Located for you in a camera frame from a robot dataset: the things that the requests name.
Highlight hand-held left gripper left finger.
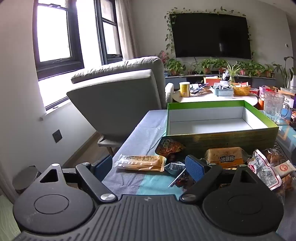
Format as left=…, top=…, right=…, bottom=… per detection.
left=37, top=155, right=118, bottom=205

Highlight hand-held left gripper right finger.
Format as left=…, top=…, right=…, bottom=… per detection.
left=179, top=155, right=262, bottom=204

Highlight dark spicy snack packet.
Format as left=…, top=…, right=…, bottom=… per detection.
left=154, top=138, right=186, bottom=158

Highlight green cardboard box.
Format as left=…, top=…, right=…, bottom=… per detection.
left=162, top=100, right=279, bottom=158

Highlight orange bread packet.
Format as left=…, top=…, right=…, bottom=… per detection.
left=205, top=147, right=245, bottom=168

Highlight long orange snack packet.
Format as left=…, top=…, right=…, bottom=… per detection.
left=115, top=155, right=167, bottom=173

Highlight clear red white bun bag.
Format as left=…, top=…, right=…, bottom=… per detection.
left=247, top=149, right=282, bottom=191

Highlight clear bag brown buns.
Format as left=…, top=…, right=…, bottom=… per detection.
left=266, top=148, right=292, bottom=166

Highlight small silver blue packet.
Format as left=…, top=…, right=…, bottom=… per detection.
left=164, top=161, right=186, bottom=175

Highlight clear red snack packet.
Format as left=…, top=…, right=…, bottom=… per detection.
left=168, top=169, right=188, bottom=189

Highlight teal patterned table mat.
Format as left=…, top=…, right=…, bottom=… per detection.
left=137, top=111, right=296, bottom=200

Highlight grey blue table cloth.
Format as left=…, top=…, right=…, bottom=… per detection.
left=102, top=109, right=169, bottom=194

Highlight round white table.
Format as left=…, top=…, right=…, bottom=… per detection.
left=173, top=87, right=259, bottom=107

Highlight grey armchair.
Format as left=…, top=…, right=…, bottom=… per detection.
left=66, top=56, right=174, bottom=156

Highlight yellow can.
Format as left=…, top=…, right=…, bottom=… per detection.
left=180, top=82, right=191, bottom=97

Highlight dark round stool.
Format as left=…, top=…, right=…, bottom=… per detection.
left=12, top=166, right=40, bottom=194

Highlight blue plastic basket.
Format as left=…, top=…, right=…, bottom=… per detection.
left=210, top=85, right=234, bottom=97

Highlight orange box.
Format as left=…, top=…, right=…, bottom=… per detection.
left=203, top=77, right=221, bottom=87

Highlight orange woven basket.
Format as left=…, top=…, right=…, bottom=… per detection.
left=232, top=85, right=251, bottom=96

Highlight snack packet with circle label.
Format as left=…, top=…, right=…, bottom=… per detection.
left=276, top=160, right=296, bottom=184

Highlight clear glass mug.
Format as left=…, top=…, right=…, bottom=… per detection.
left=263, top=91, right=290, bottom=124

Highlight green potted plant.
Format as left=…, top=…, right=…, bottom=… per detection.
left=166, top=59, right=185, bottom=76
left=216, top=60, right=229, bottom=74
left=237, top=61, right=255, bottom=76
left=253, top=63, right=265, bottom=77
left=264, top=64, right=275, bottom=78
left=200, top=59, right=216, bottom=75

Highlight spider plant in vase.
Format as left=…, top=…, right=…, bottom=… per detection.
left=223, top=63, right=242, bottom=82

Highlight red flower arrangement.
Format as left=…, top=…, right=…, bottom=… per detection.
left=157, top=50, right=169, bottom=64

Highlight white labelled box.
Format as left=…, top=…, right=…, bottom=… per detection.
left=282, top=93, right=295, bottom=110

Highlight tall leafy plant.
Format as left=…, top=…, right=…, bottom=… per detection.
left=273, top=57, right=295, bottom=88

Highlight narrow black framed window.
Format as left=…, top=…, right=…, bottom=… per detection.
left=94, top=0, right=124, bottom=65

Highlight beige curtain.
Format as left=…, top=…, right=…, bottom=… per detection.
left=114, top=0, right=140, bottom=61

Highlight large black framed window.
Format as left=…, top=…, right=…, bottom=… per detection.
left=32, top=0, right=85, bottom=110

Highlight dark wall socket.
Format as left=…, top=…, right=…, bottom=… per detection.
left=52, top=129, right=63, bottom=143

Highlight black wall television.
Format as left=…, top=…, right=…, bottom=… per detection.
left=169, top=13, right=252, bottom=59

